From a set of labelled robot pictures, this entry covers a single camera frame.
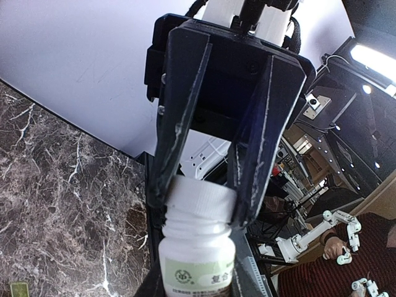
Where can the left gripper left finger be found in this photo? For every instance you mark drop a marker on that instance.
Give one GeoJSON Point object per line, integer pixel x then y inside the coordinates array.
{"type": "Point", "coordinates": [152, 286]}

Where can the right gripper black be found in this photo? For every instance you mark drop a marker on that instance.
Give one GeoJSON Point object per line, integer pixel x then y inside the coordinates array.
{"type": "Point", "coordinates": [227, 85]}

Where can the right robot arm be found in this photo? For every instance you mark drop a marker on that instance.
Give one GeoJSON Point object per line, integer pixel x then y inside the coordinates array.
{"type": "Point", "coordinates": [204, 157]}

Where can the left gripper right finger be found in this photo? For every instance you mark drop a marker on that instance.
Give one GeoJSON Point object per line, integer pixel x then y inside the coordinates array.
{"type": "Point", "coordinates": [247, 280]}

